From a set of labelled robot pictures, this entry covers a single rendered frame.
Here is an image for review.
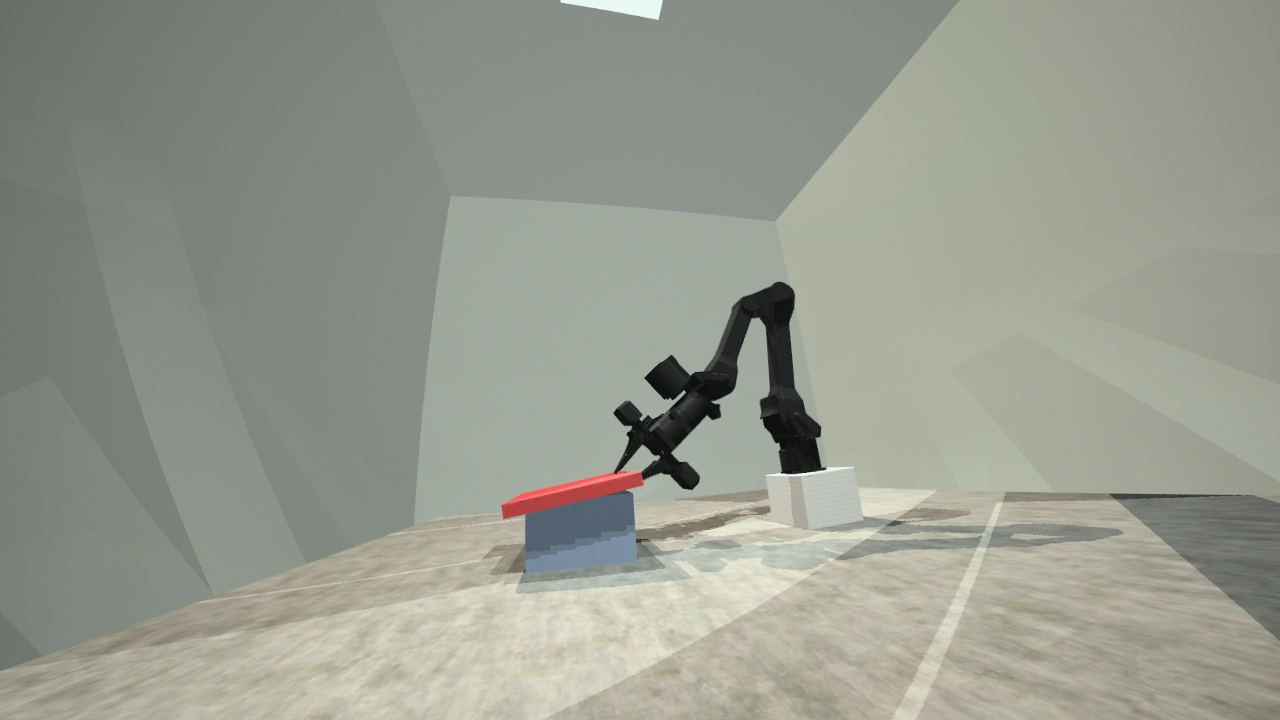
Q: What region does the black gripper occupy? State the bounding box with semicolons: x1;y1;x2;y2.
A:
613;401;700;489

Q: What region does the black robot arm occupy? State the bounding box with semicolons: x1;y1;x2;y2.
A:
644;282;827;474

